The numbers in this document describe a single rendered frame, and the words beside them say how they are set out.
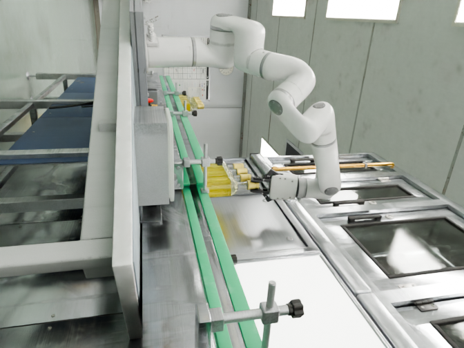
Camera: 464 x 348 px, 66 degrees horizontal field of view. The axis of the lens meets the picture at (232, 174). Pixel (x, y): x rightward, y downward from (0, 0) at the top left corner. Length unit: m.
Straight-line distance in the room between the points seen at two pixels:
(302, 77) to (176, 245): 0.61
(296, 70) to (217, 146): 6.51
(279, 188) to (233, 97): 6.11
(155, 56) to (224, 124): 6.31
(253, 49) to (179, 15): 5.90
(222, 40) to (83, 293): 0.87
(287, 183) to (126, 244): 0.81
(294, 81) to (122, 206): 0.66
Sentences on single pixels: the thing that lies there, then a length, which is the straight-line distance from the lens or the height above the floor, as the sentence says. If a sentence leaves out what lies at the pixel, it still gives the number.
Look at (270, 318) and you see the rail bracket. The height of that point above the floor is 0.95.
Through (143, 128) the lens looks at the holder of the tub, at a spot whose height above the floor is 0.77.
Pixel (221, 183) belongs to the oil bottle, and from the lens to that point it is 1.28.
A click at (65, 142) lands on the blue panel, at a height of 0.49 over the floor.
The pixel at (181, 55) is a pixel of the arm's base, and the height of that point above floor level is 0.90.
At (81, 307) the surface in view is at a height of 0.59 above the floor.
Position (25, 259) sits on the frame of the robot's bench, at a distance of 0.71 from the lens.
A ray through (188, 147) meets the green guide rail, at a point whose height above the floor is 0.92.
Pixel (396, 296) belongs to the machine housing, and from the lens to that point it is 1.21.
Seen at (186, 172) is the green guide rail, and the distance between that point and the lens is 1.28.
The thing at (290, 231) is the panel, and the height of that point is 1.27.
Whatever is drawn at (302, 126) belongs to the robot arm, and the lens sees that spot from 1.08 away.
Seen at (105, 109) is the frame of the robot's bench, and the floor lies 0.68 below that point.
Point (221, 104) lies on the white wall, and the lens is 7.36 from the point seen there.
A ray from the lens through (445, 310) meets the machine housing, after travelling 1.26.
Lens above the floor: 0.78
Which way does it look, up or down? 13 degrees up
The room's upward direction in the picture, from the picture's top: 87 degrees clockwise
